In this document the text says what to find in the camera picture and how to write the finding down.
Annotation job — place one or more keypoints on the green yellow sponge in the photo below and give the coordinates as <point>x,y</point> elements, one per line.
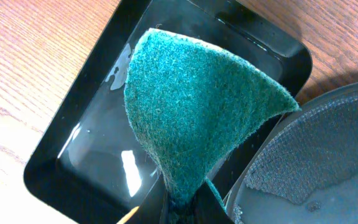
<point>191,103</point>

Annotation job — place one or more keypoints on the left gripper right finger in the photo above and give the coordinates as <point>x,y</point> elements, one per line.
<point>207,208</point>

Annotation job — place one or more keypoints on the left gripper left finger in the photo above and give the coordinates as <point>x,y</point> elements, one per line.
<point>154,208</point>

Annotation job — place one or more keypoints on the round black tray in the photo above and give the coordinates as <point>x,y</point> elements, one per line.
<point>307,169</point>

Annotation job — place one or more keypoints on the rectangular black water tray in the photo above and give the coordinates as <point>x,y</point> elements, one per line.
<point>88,164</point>

